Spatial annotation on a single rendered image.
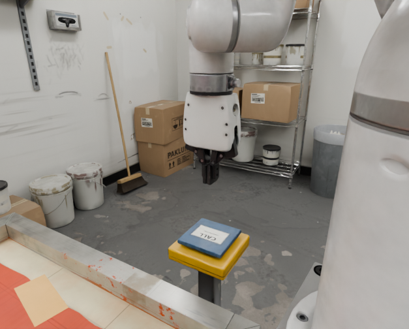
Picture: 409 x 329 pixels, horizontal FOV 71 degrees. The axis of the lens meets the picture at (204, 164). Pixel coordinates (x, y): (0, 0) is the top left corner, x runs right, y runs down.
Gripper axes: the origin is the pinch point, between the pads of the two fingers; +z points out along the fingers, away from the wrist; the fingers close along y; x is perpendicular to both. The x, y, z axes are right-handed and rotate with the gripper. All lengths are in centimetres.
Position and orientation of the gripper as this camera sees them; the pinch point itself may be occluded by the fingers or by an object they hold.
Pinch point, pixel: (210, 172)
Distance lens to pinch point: 55.5
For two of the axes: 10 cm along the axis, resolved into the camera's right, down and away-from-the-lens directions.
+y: -8.6, -1.8, 4.7
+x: -5.0, 3.0, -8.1
